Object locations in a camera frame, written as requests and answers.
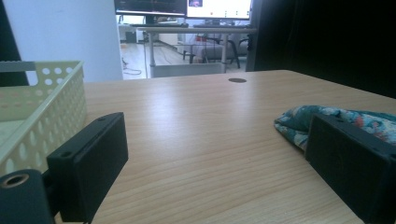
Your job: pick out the dark computer monitor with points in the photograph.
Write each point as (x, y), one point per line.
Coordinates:
(151, 6)

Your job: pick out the white partition panel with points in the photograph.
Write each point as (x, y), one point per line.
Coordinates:
(65, 34)

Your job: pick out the dark round table grommet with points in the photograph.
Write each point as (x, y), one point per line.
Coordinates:
(237, 80)

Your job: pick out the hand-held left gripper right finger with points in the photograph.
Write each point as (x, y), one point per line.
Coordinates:
(348, 161)

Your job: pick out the floral patterned cloth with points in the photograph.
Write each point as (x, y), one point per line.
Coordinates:
(295, 119)

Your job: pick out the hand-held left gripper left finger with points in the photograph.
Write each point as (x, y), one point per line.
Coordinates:
(90, 168)

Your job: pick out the black curtain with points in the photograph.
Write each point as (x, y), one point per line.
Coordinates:
(323, 40)

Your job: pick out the black office chair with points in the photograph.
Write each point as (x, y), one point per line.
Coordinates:
(236, 46)

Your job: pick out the cream perforated plastic basket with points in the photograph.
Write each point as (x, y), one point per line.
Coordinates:
(40, 124)

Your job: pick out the bright computer monitor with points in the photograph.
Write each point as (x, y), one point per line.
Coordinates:
(219, 8)

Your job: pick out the white desk with metal legs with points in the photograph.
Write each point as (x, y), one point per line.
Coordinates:
(193, 46)

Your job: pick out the black keyboard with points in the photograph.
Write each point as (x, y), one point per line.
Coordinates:
(158, 25)

